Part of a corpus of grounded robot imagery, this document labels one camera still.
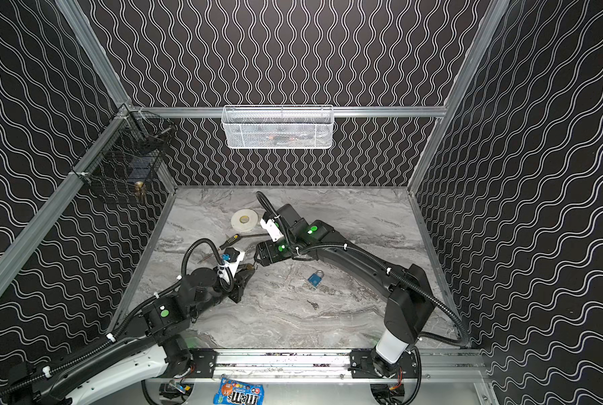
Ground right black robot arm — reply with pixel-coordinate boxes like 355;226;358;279
254;191;471;377

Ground blue padlock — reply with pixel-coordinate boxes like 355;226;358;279
308;270;324;288

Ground white mesh wall basket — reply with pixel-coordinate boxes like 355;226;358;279
221;105;335;150

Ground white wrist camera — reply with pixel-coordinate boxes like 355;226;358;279
259;216;285;242
218;247;246;285

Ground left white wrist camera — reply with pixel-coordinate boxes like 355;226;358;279
218;247;246;285

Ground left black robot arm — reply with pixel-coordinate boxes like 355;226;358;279
0;238;255;404

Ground blue candy bag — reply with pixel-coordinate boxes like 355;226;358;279
213;377;264;405

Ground black wire wall basket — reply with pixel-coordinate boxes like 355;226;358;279
77;111;176;206

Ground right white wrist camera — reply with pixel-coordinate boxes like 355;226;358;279
259;216;285;242

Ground brass padlock in basket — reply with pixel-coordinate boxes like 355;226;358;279
134;182;146;199

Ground black hex key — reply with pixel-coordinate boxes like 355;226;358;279
238;231;269;238

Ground white tape roll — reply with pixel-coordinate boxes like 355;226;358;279
231;209;259;233

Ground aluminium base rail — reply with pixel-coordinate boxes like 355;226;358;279
183;349;485;384

